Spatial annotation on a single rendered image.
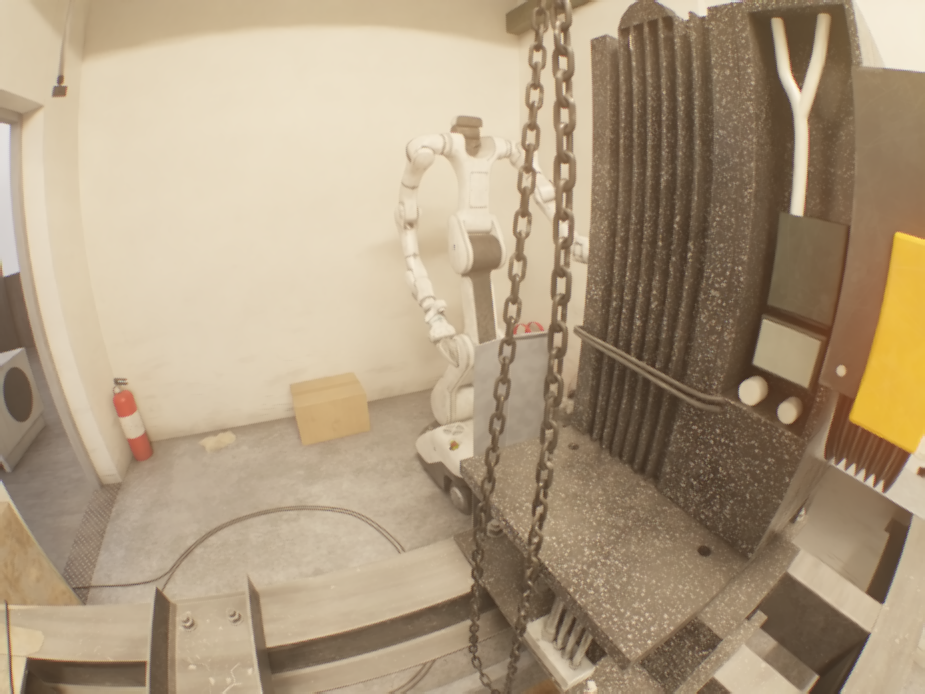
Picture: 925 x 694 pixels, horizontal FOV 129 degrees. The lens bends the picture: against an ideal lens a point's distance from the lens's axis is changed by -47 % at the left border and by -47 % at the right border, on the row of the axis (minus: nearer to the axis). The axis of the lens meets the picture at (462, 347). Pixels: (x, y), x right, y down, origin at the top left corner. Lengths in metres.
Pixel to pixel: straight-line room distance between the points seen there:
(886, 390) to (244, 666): 0.90
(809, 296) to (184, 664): 1.07
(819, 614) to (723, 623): 0.50
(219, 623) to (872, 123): 1.10
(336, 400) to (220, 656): 1.77
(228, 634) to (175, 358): 2.05
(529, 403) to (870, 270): 0.70
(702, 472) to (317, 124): 2.37
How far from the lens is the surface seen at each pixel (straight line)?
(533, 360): 0.84
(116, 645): 0.95
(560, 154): 0.26
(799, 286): 0.54
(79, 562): 2.32
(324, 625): 0.80
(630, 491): 0.68
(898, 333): 0.38
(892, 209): 0.41
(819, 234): 0.54
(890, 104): 0.42
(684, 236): 0.60
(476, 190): 1.68
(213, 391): 2.71
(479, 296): 1.70
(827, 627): 1.08
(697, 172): 0.57
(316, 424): 2.38
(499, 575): 0.82
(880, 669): 1.03
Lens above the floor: 1.33
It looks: 21 degrees down
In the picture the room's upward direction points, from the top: straight up
